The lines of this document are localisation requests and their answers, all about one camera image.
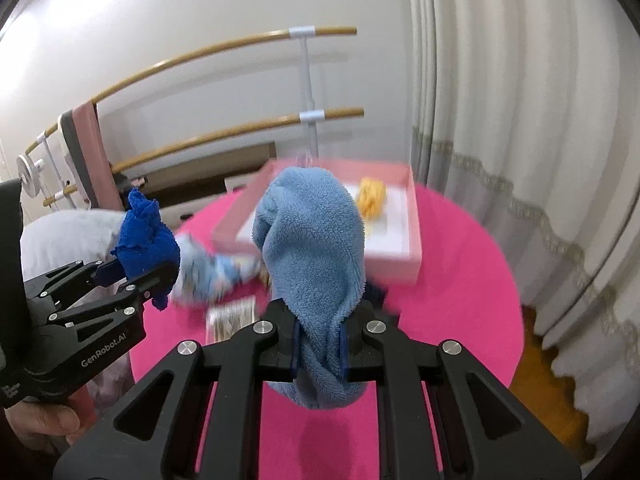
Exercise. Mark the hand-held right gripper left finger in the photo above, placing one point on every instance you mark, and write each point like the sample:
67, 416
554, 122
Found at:
280, 350

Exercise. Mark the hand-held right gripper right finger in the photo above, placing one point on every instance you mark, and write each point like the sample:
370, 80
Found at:
365, 352

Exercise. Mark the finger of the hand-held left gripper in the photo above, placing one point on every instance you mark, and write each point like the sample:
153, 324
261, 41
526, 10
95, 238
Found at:
125, 295
75, 275

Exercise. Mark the dark blue cloth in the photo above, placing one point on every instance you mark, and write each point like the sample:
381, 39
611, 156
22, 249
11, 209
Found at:
147, 245

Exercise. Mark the light blue printed cloth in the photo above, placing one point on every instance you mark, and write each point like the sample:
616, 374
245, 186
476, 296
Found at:
205, 270

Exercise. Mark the light blue towel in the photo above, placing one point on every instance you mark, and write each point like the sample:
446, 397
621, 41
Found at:
310, 260

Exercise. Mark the pink box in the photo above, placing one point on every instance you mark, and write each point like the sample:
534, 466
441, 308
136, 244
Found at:
395, 235

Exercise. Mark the person's left hand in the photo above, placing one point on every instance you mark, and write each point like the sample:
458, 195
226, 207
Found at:
42, 417

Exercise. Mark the grey quilt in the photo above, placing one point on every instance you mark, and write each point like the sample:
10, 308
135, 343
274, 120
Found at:
65, 240

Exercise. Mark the beige patterned sock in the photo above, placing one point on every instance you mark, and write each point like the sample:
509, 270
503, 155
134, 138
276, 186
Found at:
231, 317

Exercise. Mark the pink round tablecloth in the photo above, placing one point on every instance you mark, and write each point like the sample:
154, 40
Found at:
450, 310

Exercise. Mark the white round disc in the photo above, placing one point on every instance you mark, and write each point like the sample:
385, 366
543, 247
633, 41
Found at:
27, 172

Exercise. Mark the yellow knitted item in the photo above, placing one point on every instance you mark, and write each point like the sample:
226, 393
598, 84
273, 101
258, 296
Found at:
372, 197

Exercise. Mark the dark wooden furniture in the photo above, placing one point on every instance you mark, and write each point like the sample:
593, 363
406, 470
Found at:
210, 165

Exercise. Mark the cream curtain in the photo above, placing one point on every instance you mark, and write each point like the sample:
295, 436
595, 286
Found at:
525, 135

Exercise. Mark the white barre post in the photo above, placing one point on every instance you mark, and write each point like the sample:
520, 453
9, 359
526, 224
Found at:
52, 160
306, 85

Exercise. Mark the wooden barre rail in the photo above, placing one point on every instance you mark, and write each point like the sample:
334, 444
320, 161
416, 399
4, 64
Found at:
225, 135
200, 57

